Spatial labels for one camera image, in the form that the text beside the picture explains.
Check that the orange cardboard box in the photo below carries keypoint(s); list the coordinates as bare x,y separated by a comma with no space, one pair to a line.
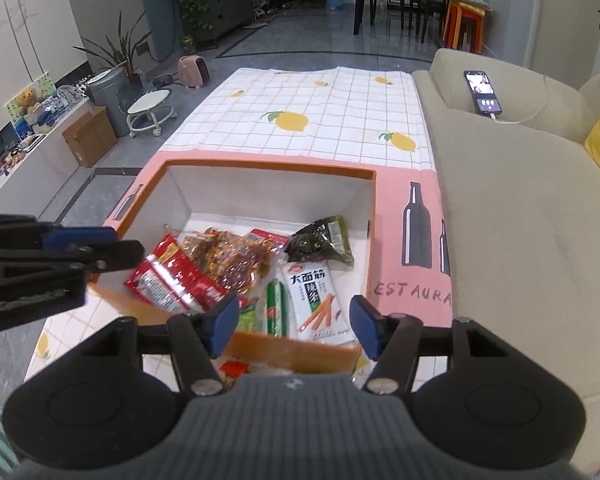
280,195

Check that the beige sofa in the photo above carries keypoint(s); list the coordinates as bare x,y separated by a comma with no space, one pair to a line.
520,240

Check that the long leaf potted plant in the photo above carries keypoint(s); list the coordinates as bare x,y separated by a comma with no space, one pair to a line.
125,55

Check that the black and green snack packet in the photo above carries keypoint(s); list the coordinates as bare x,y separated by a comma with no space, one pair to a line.
320,242

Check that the orange plastic stool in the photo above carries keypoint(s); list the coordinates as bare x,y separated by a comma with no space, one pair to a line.
462,25

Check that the tall teal panel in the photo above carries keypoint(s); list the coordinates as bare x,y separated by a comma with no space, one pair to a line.
157,10

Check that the white round rolling stool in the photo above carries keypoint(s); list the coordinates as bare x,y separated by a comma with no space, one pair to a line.
149,107

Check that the brown cardboard carton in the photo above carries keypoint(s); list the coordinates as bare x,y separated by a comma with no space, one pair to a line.
90,135

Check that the framed bear picture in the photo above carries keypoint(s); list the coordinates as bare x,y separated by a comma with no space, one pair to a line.
30,102

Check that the white low cabinet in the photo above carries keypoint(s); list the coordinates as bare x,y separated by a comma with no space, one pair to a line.
25,170

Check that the green sausage stick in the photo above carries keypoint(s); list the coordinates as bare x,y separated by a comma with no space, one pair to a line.
275,310

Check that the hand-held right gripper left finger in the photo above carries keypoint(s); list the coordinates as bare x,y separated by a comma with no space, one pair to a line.
222,322

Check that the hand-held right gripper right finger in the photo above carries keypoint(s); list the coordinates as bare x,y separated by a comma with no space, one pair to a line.
367,327

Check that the white snack packet with sticks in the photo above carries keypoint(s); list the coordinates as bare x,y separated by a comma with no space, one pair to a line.
312,300

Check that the pink fan heater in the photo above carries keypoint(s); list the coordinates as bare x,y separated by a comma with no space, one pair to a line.
192,71

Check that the small red snack packet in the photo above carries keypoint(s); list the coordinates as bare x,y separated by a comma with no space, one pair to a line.
234,371

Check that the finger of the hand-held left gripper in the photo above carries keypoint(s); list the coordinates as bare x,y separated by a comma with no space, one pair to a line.
80,237
110,256

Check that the grey trash bin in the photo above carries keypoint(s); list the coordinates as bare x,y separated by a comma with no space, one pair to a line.
107,100

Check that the red cartoon snack bag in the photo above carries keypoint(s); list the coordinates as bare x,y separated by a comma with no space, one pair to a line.
175,280

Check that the green pea snack packet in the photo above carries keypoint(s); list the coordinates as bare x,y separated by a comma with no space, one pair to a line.
249,317

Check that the striped clothing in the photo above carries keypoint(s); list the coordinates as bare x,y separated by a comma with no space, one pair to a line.
0,440

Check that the black smartphone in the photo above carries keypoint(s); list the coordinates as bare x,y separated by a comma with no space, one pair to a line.
482,92

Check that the clear red label meat packet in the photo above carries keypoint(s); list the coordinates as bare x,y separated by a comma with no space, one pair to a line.
230,260

